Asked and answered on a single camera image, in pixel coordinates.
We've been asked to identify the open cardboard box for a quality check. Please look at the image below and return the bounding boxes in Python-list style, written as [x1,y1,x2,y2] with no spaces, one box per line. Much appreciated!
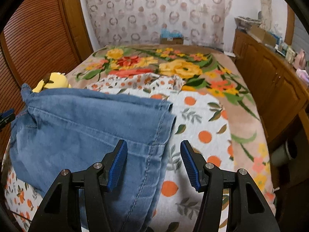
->
[247,25,277,47]

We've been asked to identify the long wooden sideboard cabinet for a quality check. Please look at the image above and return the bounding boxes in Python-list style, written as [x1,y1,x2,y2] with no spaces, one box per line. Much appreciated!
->
[233,29,308,150]

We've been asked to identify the blue denim jeans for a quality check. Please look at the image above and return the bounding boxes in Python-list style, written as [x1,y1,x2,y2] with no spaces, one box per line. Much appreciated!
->
[9,84,175,231]

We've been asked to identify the pink tissue pack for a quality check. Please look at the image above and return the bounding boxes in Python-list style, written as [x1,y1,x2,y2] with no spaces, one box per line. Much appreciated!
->
[296,69,309,86]

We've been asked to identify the circle pattern sheer curtain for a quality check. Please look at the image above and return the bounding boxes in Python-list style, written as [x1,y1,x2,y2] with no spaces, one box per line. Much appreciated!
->
[84,0,233,49]

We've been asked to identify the beige tied window curtain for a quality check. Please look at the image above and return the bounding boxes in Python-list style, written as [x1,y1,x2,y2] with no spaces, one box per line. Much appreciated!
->
[260,0,272,31]

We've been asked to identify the yellow Pikachu plush toy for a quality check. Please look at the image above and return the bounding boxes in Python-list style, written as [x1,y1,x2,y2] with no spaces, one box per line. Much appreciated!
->
[32,72,72,93]

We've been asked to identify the floral brown bed blanket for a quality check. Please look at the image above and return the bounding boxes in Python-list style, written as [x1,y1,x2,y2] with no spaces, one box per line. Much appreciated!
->
[66,46,275,216]

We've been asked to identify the orange print white blanket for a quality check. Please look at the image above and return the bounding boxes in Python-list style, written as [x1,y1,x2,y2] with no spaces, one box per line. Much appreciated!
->
[4,86,234,231]

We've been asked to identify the pink bottle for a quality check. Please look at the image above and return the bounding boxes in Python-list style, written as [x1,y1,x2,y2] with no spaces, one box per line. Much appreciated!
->
[293,49,306,70]

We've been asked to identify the brown louvered wooden wardrobe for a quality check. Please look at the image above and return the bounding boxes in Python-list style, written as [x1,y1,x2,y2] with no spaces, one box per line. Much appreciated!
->
[0,0,94,160]

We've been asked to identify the stack of newspapers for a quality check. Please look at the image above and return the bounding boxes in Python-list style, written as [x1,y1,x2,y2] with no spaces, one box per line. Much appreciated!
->
[234,16,262,31]

